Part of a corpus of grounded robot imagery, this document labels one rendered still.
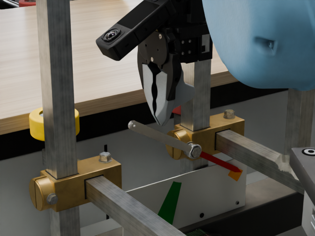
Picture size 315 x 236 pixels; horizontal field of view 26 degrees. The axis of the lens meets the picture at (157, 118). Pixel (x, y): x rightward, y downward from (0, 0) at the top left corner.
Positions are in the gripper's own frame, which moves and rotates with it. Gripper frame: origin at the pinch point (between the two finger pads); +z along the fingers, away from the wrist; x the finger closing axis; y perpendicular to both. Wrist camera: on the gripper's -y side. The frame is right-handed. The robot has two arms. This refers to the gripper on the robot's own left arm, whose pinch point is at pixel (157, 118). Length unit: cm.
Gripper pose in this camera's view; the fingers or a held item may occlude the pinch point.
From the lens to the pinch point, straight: 99.6
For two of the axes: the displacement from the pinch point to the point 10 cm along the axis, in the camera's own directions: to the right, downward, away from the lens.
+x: -5.6, -2.9, 7.7
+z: 0.0, 9.4, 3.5
